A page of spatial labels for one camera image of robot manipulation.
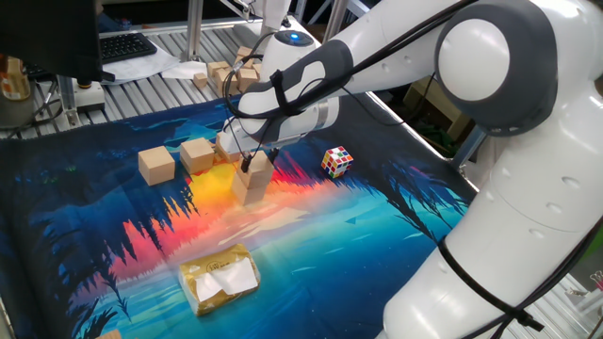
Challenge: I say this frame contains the white paper sheet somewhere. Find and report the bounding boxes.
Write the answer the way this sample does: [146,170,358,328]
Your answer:
[162,60,208,80]

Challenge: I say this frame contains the colourful Rubik's cube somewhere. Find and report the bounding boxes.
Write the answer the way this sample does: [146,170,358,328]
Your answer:
[320,145,354,180]

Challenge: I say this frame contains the brown bottle with orange label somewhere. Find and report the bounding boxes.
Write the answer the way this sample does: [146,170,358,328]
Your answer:
[0,55,32,103]

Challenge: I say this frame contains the wooden stool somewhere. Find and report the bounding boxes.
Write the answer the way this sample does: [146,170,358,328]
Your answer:
[404,77,475,142]

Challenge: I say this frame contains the aluminium upright post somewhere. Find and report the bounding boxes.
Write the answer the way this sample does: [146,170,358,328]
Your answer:
[185,0,204,63]

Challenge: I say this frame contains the grey round container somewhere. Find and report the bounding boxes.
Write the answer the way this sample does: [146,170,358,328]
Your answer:
[0,91,37,129]

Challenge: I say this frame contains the white paper sheets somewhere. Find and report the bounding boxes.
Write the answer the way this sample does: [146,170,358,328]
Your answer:
[101,44,183,86]

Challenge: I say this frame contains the black computer monitor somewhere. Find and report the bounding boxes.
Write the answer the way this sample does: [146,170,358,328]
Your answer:
[0,0,117,84]

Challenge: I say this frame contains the white stand base box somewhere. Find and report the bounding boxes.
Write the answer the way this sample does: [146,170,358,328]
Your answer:
[56,74,106,126]

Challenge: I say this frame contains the gold tissue pack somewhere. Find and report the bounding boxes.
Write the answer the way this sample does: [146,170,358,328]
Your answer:
[177,242,262,317]

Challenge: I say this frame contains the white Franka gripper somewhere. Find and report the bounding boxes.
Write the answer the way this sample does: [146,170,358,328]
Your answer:
[219,115,315,173]

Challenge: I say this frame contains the green plastic object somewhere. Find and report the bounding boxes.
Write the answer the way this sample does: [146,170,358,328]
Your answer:
[579,234,603,266]

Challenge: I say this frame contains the light wooden cube block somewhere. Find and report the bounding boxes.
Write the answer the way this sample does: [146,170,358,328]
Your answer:
[179,137,216,176]
[138,145,176,187]
[230,173,269,207]
[235,150,276,190]
[215,131,241,164]

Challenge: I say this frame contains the black keyboard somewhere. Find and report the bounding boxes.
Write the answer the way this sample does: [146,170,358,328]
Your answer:
[97,31,159,66]

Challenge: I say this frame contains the sunset forest printed cloth mat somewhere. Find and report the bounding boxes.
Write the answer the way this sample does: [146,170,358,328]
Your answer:
[0,91,480,339]

